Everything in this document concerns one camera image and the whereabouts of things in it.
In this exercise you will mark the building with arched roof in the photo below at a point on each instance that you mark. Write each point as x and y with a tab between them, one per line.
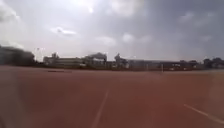
96	58

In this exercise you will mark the pale low building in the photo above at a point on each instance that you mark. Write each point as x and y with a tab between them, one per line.
65	61

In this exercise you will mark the floodlight pole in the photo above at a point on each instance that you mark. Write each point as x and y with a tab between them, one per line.
37	53

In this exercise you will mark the dark building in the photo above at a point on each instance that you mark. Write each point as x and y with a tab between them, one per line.
15	56

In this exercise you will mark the row of trees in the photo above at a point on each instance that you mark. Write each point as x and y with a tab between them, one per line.
214	62

